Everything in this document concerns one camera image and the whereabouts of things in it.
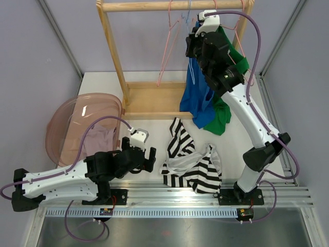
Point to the green tank top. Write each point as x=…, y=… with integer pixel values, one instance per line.
x=222, y=111

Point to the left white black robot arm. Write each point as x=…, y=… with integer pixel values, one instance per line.
x=87, y=181

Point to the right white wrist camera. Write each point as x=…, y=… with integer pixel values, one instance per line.
x=206, y=24

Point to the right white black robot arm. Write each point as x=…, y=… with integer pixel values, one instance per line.
x=267, y=141

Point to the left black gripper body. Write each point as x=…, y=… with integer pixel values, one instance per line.
x=121, y=174

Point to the pink translucent plastic basket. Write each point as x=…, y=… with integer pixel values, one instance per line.
x=73, y=117

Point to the aluminium mounting rail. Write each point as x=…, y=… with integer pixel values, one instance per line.
x=158, y=195

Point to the black white striped tank top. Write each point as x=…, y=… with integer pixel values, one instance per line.
x=184, y=167

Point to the blue tank top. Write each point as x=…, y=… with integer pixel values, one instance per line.
x=197, y=96

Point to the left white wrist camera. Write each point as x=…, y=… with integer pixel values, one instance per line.
x=138, y=138

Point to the white slotted cable duct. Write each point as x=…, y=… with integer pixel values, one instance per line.
x=143, y=212

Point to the wooden clothes rack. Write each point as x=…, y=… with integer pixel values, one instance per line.
x=144, y=100

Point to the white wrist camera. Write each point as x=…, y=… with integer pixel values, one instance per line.
x=206, y=24
x=138, y=138

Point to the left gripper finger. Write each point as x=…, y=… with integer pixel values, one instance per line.
x=125, y=145
x=149, y=163

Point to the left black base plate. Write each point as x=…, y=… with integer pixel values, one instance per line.
x=118, y=197

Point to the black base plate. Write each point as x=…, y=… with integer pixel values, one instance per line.
x=232, y=197
x=118, y=197

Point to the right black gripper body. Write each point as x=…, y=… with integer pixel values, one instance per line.
x=194, y=48

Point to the light blue wire hanger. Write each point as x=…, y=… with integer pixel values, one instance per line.
x=187, y=19

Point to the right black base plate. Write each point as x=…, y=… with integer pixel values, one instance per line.
x=232, y=197

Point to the pink tank top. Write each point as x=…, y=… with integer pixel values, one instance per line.
x=98, y=139

